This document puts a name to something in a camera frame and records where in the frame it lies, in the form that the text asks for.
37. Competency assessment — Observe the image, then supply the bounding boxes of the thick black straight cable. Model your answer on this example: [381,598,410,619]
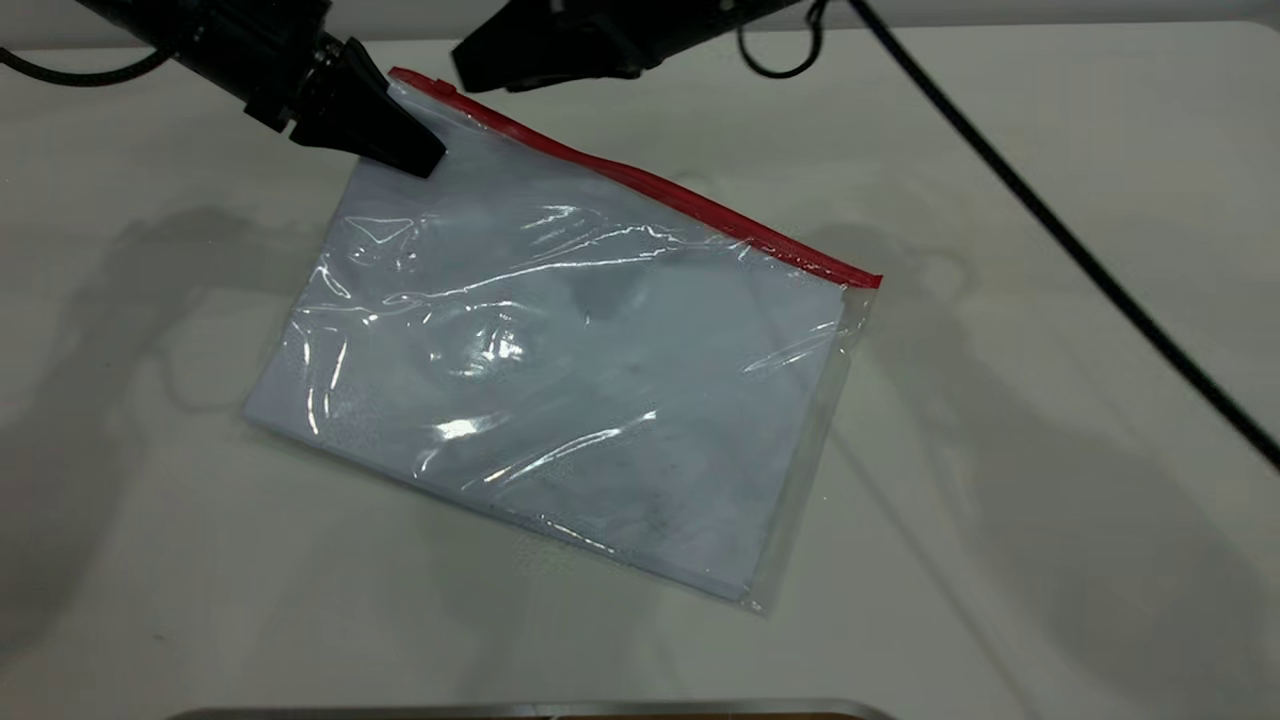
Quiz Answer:
[848,0,1280,473]

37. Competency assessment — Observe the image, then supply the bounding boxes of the thin black looped cable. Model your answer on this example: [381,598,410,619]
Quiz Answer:
[737,0,831,80]

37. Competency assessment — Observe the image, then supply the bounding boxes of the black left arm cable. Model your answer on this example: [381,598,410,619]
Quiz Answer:
[0,44,179,89]

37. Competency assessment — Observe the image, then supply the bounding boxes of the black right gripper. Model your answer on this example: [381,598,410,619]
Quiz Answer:
[451,0,803,94]

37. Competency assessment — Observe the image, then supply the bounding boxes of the white paper sheets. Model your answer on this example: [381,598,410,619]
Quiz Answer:
[243,150,847,603]

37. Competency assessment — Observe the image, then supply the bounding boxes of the clear plastic red-zip bag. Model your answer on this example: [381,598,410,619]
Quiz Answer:
[242,67,884,614]

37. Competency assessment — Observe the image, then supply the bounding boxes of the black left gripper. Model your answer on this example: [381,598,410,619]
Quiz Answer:
[172,0,448,180]

